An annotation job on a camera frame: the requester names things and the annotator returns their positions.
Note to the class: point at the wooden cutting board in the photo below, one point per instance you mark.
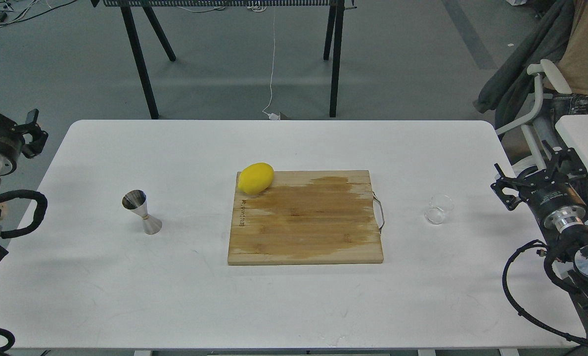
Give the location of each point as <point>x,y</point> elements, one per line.
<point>306,218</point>

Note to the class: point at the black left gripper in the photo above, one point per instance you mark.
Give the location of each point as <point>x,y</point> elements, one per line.
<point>13,144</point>

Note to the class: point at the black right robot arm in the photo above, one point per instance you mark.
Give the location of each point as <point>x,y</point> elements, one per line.
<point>565,254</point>

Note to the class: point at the black metal frame table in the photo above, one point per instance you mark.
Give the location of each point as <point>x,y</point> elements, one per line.
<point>200,46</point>

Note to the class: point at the yellow lemon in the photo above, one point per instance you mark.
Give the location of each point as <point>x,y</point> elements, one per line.
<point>255,178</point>

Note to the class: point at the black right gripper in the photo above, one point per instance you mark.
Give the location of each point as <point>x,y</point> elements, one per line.
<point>552,192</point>

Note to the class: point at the dark grey jacket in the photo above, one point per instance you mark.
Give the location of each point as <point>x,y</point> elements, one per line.
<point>506,91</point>

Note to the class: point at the steel double jigger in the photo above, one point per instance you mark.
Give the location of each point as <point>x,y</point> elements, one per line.
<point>136,202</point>

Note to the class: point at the small clear glass cup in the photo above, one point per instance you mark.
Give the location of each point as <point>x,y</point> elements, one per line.
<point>439,208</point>

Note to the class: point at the white office chair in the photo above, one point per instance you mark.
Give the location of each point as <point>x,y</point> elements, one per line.
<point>536,126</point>

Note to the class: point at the person in brown shirt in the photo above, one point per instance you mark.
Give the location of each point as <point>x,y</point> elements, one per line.
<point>572,19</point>

